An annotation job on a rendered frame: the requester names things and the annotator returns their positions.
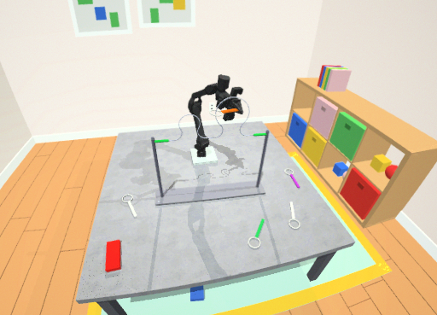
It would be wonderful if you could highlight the red rectangular block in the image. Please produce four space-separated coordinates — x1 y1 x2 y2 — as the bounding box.
105 240 121 272

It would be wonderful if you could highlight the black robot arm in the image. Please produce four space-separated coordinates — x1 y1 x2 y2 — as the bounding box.
188 74 230 157

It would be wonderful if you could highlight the blue rectangular block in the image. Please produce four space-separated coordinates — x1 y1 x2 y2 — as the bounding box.
190 285 205 301

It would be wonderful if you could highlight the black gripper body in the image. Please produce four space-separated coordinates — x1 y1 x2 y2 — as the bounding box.
223 87 244 121

